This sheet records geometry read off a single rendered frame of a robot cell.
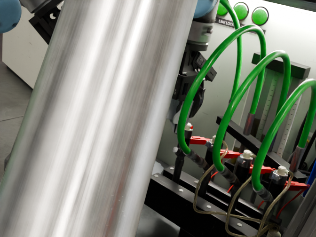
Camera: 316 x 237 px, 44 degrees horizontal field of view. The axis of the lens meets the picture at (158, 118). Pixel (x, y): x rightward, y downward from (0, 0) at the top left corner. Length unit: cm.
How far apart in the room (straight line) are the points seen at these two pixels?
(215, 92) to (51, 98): 101
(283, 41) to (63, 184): 94
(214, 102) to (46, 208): 103
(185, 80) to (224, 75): 41
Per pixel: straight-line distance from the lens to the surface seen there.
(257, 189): 74
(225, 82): 119
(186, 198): 94
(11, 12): 69
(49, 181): 21
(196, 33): 79
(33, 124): 23
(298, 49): 109
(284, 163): 95
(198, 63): 84
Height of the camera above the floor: 148
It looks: 22 degrees down
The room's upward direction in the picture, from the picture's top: 10 degrees clockwise
